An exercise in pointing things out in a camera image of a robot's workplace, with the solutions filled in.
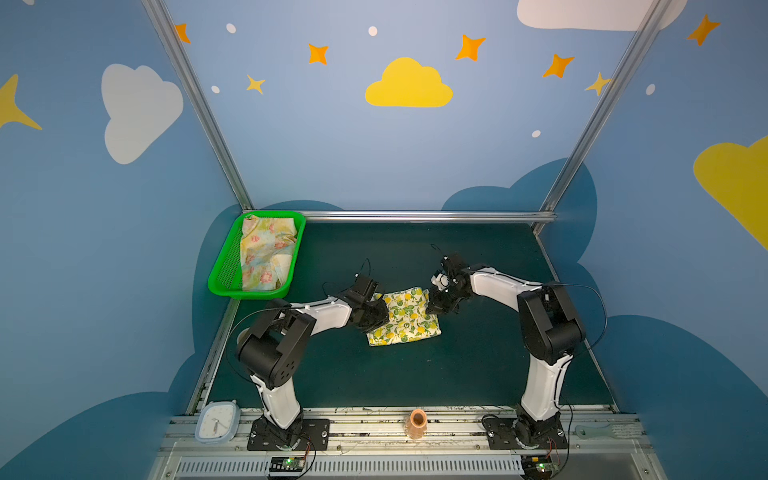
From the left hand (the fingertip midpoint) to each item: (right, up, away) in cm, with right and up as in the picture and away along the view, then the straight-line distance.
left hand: (395, 319), depth 93 cm
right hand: (+11, +3, +2) cm, 11 cm away
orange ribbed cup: (+4, -18, -27) cm, 33 cm away
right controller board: (+34, -31, -21) cm, 51 cm away
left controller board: (-27, -31, -21) cm, 47 cm away
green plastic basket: (-58, +12, +8) cm, 60 cm away
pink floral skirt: (-48, +22, +18) cm, 56 cm away
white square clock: (-45, -22, -19) cm, 54 cm away
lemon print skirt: (+4, 0, 0) cm, 4 cm away
